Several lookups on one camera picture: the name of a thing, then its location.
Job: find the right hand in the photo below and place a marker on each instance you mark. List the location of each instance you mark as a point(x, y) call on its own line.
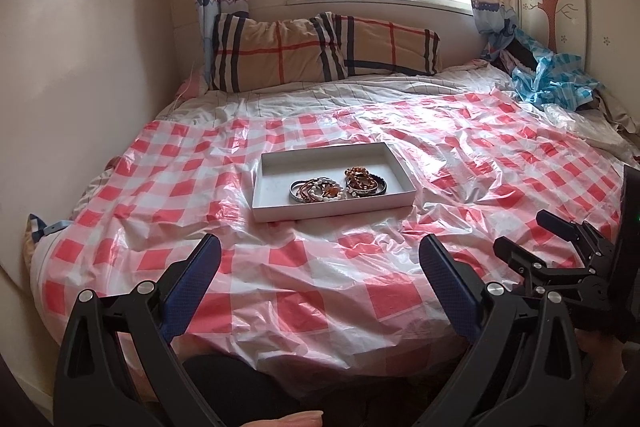
point(611, 388)

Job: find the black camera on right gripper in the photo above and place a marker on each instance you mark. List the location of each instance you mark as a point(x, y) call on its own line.
point(623, 286)

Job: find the red white checkered plastic sheet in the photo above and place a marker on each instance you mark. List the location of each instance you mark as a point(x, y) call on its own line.
point(309, 300)

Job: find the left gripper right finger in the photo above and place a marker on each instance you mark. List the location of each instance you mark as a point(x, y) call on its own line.
point(522, 367)

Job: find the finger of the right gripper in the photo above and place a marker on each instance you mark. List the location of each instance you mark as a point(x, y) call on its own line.
point(513, 255)
point(569, 231)

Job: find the blue patterned crumpled cloth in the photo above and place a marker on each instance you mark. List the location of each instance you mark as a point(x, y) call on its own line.
point(557, 78)

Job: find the white cardboard tray box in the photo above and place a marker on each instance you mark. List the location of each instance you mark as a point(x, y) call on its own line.
point(329, 181)

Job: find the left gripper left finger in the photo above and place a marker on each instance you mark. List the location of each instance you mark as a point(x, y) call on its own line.
point(93, 386)

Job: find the plaid beige pillow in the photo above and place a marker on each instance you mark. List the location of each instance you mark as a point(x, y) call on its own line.
point(247, 55)

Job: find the left hand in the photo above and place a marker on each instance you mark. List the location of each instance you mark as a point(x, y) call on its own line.
point(302, 419)

